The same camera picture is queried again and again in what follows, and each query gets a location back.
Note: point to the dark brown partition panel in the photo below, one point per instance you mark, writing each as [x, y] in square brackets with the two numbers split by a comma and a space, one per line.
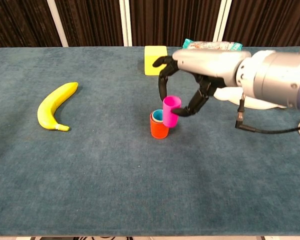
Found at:
[92, 22]
[270, 22]
[172, 20]
[20, 22]

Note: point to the yellow cube block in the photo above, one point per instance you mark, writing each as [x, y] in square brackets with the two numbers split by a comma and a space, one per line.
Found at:
[151, 62]

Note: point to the teal snack packet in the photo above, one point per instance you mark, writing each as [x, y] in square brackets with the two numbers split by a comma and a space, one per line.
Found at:
[210, 45]

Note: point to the white fish toy board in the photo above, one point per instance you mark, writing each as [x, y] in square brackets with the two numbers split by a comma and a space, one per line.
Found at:
[227, 93]

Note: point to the blue plastic cup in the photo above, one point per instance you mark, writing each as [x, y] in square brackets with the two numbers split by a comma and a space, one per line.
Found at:
[157, 115]

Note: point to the yellow toy banana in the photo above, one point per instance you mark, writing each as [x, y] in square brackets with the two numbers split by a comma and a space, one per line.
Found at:
[52, 105]

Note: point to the pink plastic cup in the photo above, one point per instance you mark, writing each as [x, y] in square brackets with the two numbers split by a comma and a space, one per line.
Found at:
[168, 120]

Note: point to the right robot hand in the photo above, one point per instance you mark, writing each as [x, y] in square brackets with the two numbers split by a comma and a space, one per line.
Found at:
[210, 65]

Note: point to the teal table cloth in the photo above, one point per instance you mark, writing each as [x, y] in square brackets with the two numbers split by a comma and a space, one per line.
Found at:
[90, 175]

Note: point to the white partition frame post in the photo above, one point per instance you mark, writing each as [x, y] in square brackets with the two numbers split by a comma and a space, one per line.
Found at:
[125, 22]
[57, 22]
[222, 20]

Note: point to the orange plastic cup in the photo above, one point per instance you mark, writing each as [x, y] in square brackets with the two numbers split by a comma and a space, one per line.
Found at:
[158, 131]

